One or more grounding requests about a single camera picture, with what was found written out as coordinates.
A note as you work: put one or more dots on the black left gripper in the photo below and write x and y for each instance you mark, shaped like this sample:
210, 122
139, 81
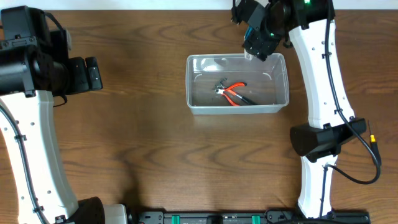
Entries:
78, 75

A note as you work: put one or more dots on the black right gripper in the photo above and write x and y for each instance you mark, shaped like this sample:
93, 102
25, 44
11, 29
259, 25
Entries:
261, 47

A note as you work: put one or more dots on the blue white screwdriver box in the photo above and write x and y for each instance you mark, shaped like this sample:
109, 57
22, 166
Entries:
249, 48

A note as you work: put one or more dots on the clear plastic storage container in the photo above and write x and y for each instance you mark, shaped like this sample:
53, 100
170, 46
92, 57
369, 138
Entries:
267, 83

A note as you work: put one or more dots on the small claw hammer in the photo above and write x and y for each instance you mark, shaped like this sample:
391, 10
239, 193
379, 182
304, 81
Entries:
250, 102

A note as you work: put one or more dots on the red handled pliers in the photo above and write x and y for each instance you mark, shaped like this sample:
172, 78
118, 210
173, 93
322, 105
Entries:
223, 91

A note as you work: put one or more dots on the yellow black screwdriver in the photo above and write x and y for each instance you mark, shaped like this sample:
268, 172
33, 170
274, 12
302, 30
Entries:
374, 146

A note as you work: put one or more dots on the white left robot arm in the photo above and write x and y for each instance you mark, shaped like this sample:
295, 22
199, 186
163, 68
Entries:
44, 194

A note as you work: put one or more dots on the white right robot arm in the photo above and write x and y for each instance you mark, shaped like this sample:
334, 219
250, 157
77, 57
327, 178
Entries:
309, 28

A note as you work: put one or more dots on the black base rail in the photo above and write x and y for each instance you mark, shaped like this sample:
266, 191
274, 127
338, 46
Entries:
267, 217

